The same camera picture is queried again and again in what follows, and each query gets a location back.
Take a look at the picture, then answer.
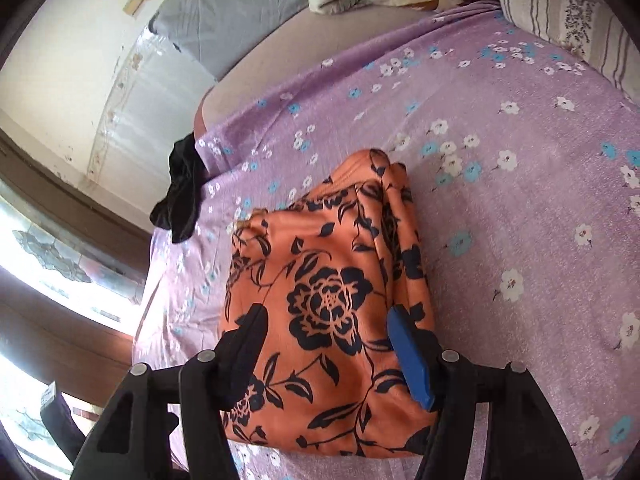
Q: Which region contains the orange black floral garment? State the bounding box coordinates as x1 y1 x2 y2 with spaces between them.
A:
219 150 436 458

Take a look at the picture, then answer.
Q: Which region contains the black crumpled garment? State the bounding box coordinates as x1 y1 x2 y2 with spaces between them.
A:
150 132 206 244

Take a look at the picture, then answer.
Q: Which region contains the purple floral bedsheet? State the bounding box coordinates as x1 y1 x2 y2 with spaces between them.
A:
132 3 639 479

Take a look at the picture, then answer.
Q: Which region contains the grey pillow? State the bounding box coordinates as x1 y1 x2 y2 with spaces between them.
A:
149 0 308 80

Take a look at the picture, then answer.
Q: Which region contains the pink mattress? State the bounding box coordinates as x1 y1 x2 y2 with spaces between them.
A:
192 1 452 139

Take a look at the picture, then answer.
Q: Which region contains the striped beige cushion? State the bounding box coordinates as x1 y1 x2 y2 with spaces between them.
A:
499 0 639 103

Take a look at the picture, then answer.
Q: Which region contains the wooden window frame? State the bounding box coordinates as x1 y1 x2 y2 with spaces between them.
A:
1 133 151 274

